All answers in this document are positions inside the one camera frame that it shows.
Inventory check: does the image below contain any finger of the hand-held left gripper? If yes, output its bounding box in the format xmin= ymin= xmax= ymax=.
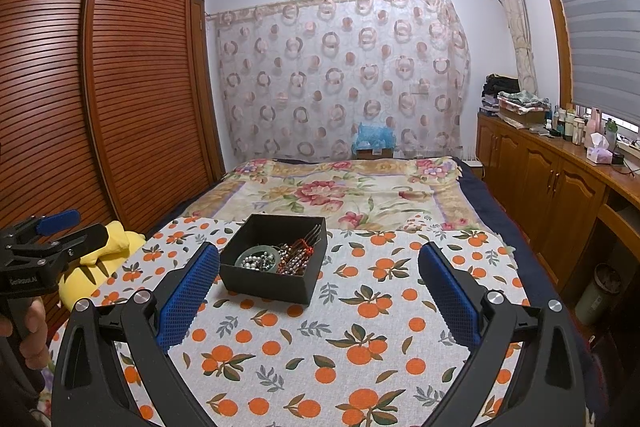
xmin=7 ymin=223 xmax=110 ymax=260
xmin=9 ymin=209 xmax=82 ymax=239

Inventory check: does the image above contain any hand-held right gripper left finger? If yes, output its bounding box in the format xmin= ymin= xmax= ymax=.
xmin=50 ymin=242 xmax=221 ymax=427

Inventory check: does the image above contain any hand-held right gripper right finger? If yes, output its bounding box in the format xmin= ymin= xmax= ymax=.
xmin=417 ymin=243 xmax=587 ymax=427

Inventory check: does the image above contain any white pearl necklace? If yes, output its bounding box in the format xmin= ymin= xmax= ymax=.
xmin=238 ymin=252 xmax=282 ymax=274

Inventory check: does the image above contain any small glass dish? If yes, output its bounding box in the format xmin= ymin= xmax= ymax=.
xmin=235 ymin=246 xmax=284 ymax=273

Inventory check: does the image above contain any black cardboard box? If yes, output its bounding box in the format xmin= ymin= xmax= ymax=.
xmin=220 ymin=213 xmax=329 ymax=306

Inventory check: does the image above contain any red beaded hair comb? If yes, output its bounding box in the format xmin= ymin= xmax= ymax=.
xmin=276 ymin=227 xmax=322 ymax=277

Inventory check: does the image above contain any person's left forearm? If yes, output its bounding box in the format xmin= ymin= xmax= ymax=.
xmin=0 ymin=336 xmax=53 ymax=427

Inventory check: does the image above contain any person's left hand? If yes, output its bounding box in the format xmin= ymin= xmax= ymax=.
xmin=0 ymin=297 xmax=49 ymax=358

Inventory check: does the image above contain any yellow plush toy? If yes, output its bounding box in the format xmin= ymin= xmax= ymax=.
xmin=59 ymin=221 xmax=147 ymax=306

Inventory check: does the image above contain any dark blue bedsheet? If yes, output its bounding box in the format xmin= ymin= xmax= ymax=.
xmin=452 ymin=156 xmax=568 ymax=308

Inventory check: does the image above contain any orange fruit print cloth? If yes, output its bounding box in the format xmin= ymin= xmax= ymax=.
xmin=47 ymin=216 xmax=532 ymax=427

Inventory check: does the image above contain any wooden side cabinet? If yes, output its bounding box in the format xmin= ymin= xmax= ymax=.
xmin=475 ymin=112 xmax=640 ymax=328

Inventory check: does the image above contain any green trash bin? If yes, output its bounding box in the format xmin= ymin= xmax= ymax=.
xmin=574 ymin=263 xmax=624 ymax=327

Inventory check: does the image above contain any floral blanket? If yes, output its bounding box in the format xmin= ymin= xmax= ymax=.
xmin=179 ymin=157 xmax=485 ymax=234

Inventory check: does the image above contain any brown slatted wardrobe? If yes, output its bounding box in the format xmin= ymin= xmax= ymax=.
xmin=0 ymin=0 xmax=224 ymax=250

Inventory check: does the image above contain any blue plastic bag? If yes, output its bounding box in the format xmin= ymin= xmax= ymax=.
xmin=352 ymin=122 xmax=399 ymax=152

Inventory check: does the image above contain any pink tissue box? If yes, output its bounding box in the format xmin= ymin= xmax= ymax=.
xmin=586 ymin=132 xmax=614 ymax=166

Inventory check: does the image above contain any pile of folded clothes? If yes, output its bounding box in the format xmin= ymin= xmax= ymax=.
xmin=481 ymin=74 xmax=552 ymax=128

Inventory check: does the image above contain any group of cosmetic bottles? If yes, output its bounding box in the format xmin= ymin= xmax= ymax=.
xmin=546 ymin=104 xmax=602 ymax=146

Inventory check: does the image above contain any circle pattern sheer curtain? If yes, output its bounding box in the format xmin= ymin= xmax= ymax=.
xmin=215 ymin=0 xmax=472 ymax=164

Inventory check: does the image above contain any tied beige window drape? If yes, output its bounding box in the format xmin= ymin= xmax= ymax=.
xmin=481 ymin=0 xmax=539 ymax=96

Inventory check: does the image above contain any grey window blind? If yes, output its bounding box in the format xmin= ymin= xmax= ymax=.
xmin=541 ymin=0 xmax=640 ymax=130

